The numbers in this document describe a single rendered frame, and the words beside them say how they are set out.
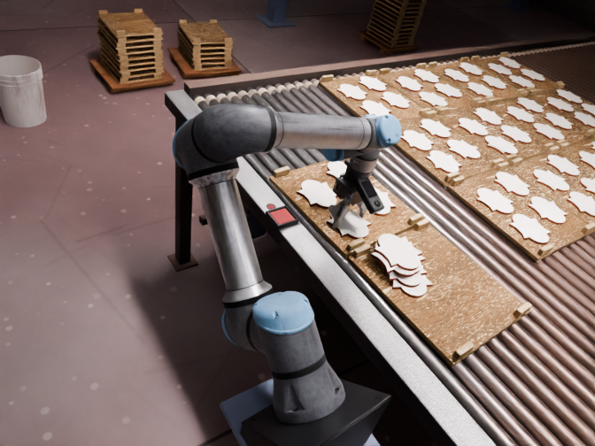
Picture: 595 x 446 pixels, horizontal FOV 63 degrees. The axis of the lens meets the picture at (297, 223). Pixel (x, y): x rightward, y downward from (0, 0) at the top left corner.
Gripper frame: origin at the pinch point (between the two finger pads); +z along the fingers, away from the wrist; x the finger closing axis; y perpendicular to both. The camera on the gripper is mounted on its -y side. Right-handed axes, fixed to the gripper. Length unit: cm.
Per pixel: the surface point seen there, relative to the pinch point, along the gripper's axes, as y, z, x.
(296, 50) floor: 295, 87, -220
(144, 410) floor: 23, 95, 59
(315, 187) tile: 18.8, -0.7, -1.2
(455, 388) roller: -56, 3, 14
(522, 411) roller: -69, 3, 4
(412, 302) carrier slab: -32.4, 1.1, 5.0
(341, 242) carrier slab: -4.9, 0.9, 7.4
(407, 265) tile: -24.8, -4.7, 1.4
